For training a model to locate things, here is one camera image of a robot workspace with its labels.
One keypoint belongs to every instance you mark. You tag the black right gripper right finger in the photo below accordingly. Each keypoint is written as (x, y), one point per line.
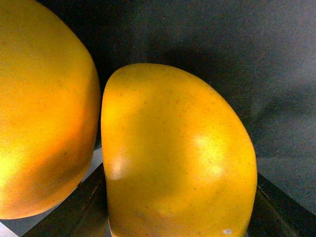
(275, 214)

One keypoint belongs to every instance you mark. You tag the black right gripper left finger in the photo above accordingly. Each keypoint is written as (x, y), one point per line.
(83, 214)

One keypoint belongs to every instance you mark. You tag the yellow mango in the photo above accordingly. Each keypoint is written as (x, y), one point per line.
(177, 159)
(49, 109)

